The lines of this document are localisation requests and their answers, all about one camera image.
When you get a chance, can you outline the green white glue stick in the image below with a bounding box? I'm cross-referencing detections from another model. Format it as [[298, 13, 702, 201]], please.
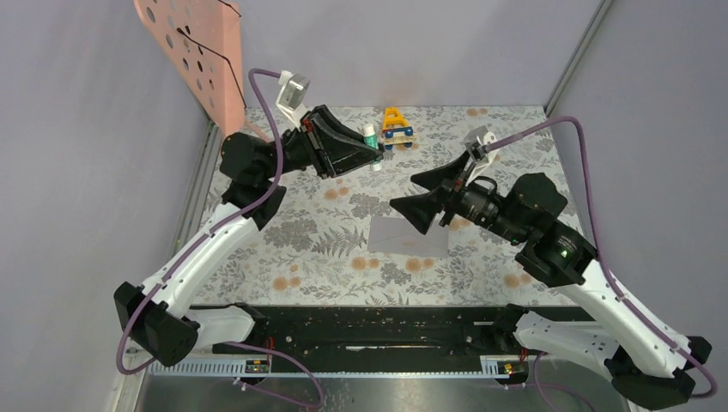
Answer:
[[362, 124, 382, 172]]

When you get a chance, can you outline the pink perforated music stand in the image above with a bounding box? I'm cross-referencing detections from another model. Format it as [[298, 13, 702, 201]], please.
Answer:
[[133, 0, 271, 141]]

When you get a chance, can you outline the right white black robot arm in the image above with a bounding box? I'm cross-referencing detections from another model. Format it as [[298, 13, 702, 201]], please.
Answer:
[[391, 154, 712, 410]]

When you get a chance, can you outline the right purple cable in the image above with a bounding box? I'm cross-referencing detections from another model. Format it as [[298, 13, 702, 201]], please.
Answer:
[[483, 116, 719, 412]]

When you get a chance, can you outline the black cord on stand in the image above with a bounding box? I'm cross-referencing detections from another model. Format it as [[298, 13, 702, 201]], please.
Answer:
[[176, 0, 248, 111]]

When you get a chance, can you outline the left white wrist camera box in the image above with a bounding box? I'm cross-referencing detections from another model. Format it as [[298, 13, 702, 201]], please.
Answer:
[[276, 70, 310, 128]]

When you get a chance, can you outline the purple cable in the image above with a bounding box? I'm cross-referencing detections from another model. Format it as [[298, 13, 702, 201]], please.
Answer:
[[483, 116, 719, 412], [116, 68, 325, 410]]

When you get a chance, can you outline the grey lavender envelope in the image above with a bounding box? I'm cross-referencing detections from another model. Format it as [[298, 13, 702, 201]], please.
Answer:
[[367, 216, 449, 258]]

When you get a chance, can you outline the yellow blue toy car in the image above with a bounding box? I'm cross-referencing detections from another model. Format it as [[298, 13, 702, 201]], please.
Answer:
[[381, 107, 416, 150]]

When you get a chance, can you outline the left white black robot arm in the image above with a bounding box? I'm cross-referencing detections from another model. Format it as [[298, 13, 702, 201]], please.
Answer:
[[113, 105, 385, 367]]

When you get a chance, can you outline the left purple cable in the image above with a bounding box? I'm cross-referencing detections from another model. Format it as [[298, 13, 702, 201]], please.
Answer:
[[116, 68, 325, 410]]

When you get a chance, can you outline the white slotted cable duct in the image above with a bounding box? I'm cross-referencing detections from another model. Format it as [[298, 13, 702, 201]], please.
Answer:
[[177, 356, 530, 379]]

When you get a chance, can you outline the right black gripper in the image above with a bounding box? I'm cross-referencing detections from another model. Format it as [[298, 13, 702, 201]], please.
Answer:
[[386, 148, 525, 243]]

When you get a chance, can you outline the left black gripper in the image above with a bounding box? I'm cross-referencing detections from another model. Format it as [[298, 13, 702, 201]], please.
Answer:
[[263, 106, 387, 180]]

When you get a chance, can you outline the floral patterned table mat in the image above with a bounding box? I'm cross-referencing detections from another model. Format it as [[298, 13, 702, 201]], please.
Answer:
[[195, 106, 568, 306]]

